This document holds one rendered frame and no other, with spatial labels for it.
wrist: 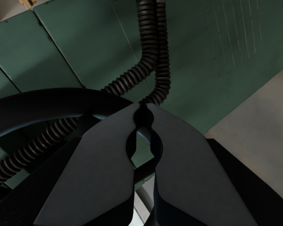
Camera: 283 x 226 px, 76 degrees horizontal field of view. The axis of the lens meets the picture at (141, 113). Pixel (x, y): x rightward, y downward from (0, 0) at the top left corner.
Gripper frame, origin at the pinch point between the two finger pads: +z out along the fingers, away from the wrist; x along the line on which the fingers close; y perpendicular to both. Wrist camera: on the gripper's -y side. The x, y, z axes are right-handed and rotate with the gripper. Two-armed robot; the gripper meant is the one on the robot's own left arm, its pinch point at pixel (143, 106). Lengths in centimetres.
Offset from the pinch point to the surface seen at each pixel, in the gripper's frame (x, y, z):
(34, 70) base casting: -17.6, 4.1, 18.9
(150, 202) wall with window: 11, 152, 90
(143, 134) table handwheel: 0.2, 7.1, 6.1
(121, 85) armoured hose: -2.7, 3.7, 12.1
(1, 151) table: -17.3, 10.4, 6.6
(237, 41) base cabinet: 25.9, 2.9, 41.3
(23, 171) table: -15.7, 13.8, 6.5
